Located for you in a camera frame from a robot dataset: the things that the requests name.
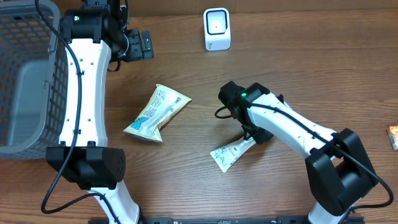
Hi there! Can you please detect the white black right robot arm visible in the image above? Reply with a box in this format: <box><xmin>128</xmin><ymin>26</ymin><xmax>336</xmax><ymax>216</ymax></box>
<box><xmin>218</xmin><ymin>82</ymin><xmax>380</xmax><ymax>223</ymax></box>

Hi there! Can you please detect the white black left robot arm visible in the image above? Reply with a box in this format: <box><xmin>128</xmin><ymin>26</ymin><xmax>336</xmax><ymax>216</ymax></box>
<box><xmin>45</xmin><ymin>0</ymin><xmax>153</xmax><ymax>224</ymax></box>

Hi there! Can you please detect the cream wet wipes pack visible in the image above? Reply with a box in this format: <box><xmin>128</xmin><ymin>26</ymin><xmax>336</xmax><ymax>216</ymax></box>
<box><xmin>123</xmin><ymin>84</ymin><xmax>192</xmax><ymax>142</ymax></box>

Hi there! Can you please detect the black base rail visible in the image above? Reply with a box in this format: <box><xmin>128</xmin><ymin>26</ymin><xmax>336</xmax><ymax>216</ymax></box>
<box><xmin>144</xmin><ymin>216</ymin><xmax>364</xmax><ymax>224</ymax></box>

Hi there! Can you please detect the white barcode scanner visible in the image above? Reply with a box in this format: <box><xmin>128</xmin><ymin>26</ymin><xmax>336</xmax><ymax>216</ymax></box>
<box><xmin>203</xmin><ymin>7</ymin><xmax>231</xmax><ymax>51</ymax></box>

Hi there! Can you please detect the white tube gold cap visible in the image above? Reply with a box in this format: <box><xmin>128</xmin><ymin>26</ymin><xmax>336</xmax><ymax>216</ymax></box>
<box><xmin>210</xmin><ymin>137</ymin><xmax>256</xmax><ymax>172</ymax></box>

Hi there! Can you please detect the dark grey plastic basket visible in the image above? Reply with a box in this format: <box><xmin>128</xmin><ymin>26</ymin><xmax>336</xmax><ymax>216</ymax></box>
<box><xmin>1</xmin><ymin>1</ymin><xmax>68</xmax><ymax>159</ymax></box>

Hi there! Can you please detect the orange tissue pack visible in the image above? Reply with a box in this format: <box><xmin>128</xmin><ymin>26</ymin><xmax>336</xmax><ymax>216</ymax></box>
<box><xmin>387</xmin><ymin>126</ymin><xmax>398</xmax><ymax>150</ymax></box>

